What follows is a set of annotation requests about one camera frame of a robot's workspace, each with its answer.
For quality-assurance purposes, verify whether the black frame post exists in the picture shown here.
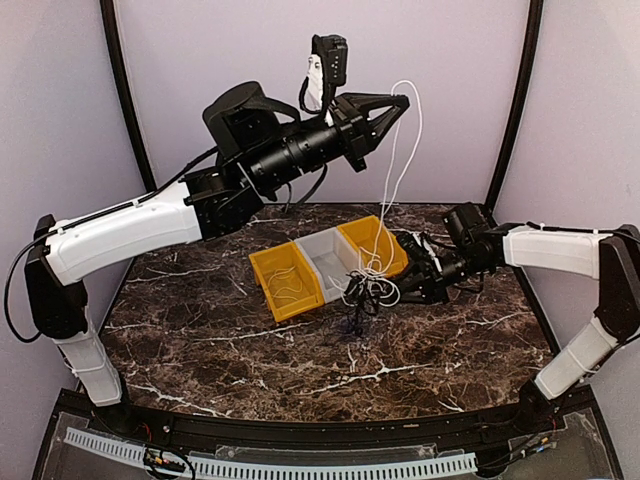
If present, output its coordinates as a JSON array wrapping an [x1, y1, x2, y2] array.
[[484, 0, 544, 213], [99, 0, 157, 192]]

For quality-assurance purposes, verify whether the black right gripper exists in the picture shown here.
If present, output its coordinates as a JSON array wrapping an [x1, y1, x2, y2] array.
[[388, 245, 488, 304]]

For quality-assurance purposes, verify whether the black front rail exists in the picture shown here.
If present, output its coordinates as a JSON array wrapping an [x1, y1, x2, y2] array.
[[83, 405, 565, 452]]

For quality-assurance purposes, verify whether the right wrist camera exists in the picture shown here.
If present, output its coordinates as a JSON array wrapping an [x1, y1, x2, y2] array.
[[396, 231, 440, 268]]

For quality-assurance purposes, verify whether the white slotted cable duct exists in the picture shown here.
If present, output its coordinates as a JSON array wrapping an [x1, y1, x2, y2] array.
[[64, 428, 477, 480]]

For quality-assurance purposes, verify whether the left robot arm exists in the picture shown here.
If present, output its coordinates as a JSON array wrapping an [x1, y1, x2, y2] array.
[[11, 81, 410, 436]]

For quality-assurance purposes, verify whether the white plastic bin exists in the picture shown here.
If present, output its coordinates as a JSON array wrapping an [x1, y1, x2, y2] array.
[[294, 227, 359, 303]]

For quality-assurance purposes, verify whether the yellow plastic bin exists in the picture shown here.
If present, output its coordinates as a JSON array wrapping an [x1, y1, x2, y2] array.
[[249, 242, 325, 323], [337, 216, 408, 278]]

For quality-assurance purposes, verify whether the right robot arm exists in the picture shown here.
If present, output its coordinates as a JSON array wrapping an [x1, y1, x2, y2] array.
[[394, 203, 639, 434]]

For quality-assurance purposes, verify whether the left yellow plastic bin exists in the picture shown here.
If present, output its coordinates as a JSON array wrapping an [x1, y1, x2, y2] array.
[[249, 242, 325, 323]]

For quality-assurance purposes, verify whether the left black frame post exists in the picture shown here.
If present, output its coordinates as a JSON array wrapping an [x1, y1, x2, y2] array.
[[99, 0, 157, 192]]

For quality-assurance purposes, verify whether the black cable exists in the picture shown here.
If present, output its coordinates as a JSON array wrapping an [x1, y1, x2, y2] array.
[[339, 272, 386, 339]]

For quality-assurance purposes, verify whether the right yellow plastic bin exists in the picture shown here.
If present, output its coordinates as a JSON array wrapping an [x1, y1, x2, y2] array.
[[337, 216, 408, 278]]

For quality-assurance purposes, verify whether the right black frame post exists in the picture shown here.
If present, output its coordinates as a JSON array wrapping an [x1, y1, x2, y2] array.
[[484, 0, 544, 213]]

